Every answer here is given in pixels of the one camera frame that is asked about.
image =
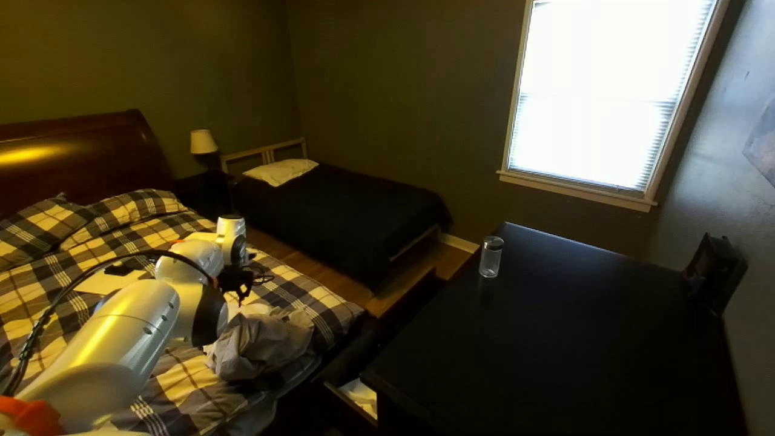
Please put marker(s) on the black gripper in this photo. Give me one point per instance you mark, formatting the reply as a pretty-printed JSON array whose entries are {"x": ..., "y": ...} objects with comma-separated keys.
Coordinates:
[{"x": 236, "y": 283}]

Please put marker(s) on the grey white shirt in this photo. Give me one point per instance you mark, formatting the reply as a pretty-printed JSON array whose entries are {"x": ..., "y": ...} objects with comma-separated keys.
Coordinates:
[{"x": 261, "y": 347}]

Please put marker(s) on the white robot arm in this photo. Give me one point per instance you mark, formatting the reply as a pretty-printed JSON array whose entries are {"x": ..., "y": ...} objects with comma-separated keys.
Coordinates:
[{"x": 122, "y": 347}]

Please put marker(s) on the dark nightstand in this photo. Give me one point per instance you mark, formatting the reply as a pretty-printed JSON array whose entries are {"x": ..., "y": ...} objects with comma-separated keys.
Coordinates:
[{"x": 202, "y": 195}]

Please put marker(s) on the small black object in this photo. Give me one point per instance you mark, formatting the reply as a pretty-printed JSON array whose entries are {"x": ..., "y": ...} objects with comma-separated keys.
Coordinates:
[{"x": 122, "y": 267}]

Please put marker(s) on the white pillow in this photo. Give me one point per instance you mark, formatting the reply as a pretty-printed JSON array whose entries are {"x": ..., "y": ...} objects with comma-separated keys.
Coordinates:
[{"x": 282, "y": 170}]

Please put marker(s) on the white paper sheet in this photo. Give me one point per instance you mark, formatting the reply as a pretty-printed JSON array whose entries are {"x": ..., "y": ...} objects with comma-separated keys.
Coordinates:
[{"x": 100, "y": 283}]

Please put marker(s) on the small bed black blanket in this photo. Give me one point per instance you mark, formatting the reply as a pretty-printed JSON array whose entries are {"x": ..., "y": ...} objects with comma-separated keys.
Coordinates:
[{"x": 364, "y": 220}]

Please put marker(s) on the small table lamp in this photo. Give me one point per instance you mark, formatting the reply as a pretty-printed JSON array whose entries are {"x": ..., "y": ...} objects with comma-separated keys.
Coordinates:
[{"x": 203, "y": 142}]

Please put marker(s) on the plaid bed duvet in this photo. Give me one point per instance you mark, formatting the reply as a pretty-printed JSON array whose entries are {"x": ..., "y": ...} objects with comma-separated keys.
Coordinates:
[{"x": 74, "y": 234}]

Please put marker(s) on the small white garment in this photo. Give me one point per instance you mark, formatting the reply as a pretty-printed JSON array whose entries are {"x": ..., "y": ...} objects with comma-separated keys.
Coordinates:
[{"x": 362, "y": 398}]

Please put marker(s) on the dark wooden headboard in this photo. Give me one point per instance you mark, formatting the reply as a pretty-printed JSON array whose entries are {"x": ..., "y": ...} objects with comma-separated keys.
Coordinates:
[{"x": 74, "y": 159}]

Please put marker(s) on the dark desk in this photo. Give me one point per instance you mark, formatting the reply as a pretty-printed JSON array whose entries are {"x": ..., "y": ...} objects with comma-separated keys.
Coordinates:
[{"x": 565, "y": 347}]

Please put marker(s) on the white framed window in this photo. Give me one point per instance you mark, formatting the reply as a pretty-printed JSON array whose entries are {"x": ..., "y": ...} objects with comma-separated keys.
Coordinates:
[{"x": 605, "y": 88}]

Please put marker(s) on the white bed frame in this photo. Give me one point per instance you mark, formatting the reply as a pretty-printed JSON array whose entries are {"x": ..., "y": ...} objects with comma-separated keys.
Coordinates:
[{"x": 267, "y": 149}]

